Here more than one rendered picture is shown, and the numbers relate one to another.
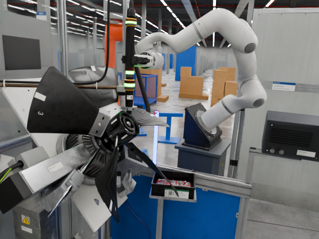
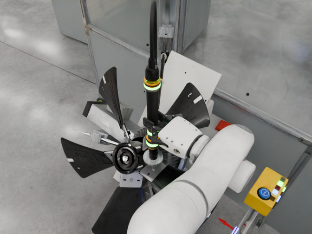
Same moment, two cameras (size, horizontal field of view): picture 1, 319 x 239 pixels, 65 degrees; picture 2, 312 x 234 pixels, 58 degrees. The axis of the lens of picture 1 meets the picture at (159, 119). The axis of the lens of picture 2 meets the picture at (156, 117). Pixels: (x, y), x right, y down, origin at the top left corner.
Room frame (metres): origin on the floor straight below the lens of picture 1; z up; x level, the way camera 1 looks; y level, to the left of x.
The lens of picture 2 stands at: (1.26, -0.38, 2.10)
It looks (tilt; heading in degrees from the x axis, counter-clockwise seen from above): 48 degrees down; 110
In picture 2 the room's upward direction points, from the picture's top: straight up
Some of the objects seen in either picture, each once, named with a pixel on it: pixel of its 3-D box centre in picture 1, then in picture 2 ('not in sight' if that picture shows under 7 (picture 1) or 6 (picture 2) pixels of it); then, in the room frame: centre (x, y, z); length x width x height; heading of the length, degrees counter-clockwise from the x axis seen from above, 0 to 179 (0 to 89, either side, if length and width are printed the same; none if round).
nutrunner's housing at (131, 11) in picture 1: (130, 60); (152, 120); (1.06, 0.13, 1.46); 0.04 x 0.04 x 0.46
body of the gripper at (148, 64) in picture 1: (140, 60); (182, 138); (1.16, 0.10, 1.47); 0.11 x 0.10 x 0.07; 160
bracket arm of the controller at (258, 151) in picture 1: (274, 154); not in sight; (1.18, -0.58, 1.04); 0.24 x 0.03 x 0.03; 70
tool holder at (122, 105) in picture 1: (126, 97); (153, 147); (1.06, 0.14, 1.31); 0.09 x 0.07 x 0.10; 105
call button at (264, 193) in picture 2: not in sight; (264, 193); (1.49, 0.25, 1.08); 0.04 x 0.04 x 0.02
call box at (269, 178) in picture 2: not in sight; (265, 191); (1.50, 0.29, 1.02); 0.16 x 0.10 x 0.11; 70
